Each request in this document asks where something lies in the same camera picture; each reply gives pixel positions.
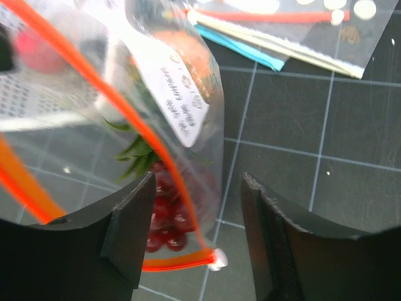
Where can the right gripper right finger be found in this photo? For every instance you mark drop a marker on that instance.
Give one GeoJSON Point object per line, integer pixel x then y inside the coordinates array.
{"type": "Point", "coordinates": [298, 255]}

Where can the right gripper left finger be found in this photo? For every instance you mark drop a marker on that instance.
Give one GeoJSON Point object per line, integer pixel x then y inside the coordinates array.
{"type": "Point", "coordinates": [95, 253]}

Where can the red grape bunch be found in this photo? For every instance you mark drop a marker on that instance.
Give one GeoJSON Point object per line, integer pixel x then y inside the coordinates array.
{"type": "Point", "coordinates": [171, 222]}

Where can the orange toy pineapple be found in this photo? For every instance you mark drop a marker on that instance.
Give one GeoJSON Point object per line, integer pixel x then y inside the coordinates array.
{"type": "Point", "coordinates": [139, 154]}

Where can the orange zipper clear bag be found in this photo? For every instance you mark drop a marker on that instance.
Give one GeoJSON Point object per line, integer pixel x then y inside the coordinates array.
{"type": "Point", "coordinates": [100, 40]}

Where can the white perforated plastic basket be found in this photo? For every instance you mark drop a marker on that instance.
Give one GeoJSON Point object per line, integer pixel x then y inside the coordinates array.
{"type": "Point", "coordinates": [31, 100]}

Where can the red yellow apple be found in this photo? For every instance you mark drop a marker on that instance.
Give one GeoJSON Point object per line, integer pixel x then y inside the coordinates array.
{"type": "Point", "coordinates": [36, 54]}

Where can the blue zipper clear bag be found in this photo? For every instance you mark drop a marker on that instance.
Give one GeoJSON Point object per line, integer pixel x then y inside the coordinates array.
{"type": "Point", "coordinates": [263, 56]}

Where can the polka dot zip bag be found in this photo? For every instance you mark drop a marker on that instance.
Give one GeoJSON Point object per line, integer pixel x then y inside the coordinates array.
{"type": "Point", "coordinates": [339, 36]}

